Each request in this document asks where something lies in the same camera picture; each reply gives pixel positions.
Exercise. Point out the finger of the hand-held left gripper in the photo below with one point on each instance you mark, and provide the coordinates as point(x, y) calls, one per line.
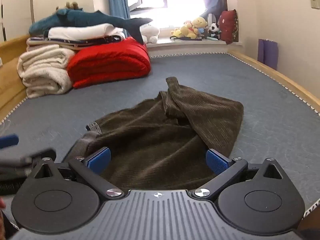
point(22, 158)
point(8, 141)

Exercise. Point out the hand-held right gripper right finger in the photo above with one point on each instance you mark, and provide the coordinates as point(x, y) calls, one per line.
point(218, 161)

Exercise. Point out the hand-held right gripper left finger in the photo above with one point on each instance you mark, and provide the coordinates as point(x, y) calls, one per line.
point(98, 158)

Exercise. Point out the cream fleece folded blanket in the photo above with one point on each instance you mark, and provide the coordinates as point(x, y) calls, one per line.
point(42, 72)

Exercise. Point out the blue-grey quilted mattress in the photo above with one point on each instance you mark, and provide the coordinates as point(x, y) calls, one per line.
point(212, 72)

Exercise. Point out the red folded blanket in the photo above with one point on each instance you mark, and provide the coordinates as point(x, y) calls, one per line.
point(107, 65)

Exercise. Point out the dark patterned folded cloth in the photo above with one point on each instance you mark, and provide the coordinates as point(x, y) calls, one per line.
point(105, 39)

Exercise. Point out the purple rolled mat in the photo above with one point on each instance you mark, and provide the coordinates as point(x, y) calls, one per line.
point(268, 52)

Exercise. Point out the white folded towel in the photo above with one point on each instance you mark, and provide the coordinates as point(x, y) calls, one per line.
point(82, 32)

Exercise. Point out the white wardrobe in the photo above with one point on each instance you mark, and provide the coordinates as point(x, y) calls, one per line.
point(17, 10)

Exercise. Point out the panda plush toy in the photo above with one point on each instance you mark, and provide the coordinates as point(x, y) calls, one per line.
point(214, 28)

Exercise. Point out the small yellow bear plush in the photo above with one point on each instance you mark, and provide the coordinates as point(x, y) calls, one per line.
point(186, 30)

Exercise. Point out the red patterned pillow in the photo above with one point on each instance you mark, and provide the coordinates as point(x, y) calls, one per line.
point(228, 26)

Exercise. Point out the white plush toy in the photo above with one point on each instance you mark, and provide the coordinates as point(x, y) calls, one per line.
point(150, 32)

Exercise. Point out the large yellow bear plush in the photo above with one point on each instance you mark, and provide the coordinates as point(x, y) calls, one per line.
point(199, 22)

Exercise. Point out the blue shark plush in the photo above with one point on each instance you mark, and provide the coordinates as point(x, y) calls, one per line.
point(82, 18)

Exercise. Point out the brown antlered plush toy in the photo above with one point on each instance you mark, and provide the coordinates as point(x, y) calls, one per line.
point(71, 5)

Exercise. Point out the window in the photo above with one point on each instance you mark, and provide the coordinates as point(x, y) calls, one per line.
point(170, 0)

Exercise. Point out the wall socket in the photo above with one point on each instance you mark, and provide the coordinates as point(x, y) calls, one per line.
point(315, 2)

